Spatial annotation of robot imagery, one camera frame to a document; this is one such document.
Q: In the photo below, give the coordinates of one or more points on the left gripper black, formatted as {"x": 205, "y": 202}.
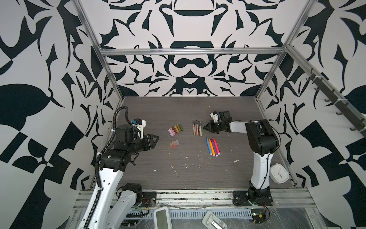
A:
{"x": 147, "y": 142}

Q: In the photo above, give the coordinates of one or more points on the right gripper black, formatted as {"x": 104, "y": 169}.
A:
{"x": 210, "y": 124}

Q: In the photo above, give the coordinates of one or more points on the cream pen purple cap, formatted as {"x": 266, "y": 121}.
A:
{"x": 201, "y": 129}

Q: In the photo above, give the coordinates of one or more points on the blue highlighter marker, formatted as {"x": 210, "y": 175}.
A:
{"x": 209, "y": 146}

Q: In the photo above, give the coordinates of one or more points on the pink highlighter marker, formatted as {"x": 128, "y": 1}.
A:
{"x": 216, "y": 147}

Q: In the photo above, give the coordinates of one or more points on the orange highlighter marker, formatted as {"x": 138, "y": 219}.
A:
{"x": 212, "y": 147}

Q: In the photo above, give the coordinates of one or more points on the purple highlighter marker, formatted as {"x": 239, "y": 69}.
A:
{"x": 214, "y": 148}

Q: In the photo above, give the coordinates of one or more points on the green pen pink cap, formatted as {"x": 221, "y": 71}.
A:
{"x": 203, "y": 128}

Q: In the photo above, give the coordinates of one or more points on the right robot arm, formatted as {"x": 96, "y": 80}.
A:
{"x": 262, "y": 141}

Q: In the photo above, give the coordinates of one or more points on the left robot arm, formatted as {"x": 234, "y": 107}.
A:
{"x": 126, "y": 142}

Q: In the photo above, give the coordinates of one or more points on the white alarm clock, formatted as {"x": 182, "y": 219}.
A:
{"x": 279, "y": 174}

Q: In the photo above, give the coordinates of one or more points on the white tablet device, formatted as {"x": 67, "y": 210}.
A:
{"x": 162, "y": 219}

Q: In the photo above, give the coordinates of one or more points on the white grey device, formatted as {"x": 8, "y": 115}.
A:
{"x": 211, "y": 221}

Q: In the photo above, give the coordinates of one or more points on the small circuit board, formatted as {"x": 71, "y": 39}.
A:
{"x": 260, "y": 217}

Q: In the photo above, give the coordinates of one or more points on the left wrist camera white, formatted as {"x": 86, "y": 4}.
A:
{"x": 139, "y": 124}

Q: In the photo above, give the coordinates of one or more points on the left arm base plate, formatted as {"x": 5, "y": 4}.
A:
{"x": 147, "y": 199}

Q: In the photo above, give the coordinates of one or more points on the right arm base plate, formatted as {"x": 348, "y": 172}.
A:
{"x": 243, "y": 198}

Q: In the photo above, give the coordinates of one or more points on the black coat hook rail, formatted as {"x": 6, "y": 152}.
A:
{"x": 335, "y": 98}

